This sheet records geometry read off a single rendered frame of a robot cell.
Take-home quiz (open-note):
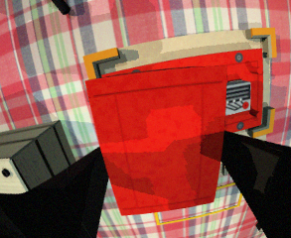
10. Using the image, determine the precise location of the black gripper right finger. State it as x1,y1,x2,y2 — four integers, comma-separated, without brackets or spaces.
221,131,291,238

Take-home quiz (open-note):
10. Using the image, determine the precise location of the small black toy tyre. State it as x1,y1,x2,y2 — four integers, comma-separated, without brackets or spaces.
256,222,263,233

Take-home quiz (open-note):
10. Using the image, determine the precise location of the beige flat base plate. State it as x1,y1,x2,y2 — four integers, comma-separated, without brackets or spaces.
82,28,277,142

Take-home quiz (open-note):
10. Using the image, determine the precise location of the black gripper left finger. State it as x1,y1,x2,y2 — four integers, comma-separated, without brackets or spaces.
0,147,109,238

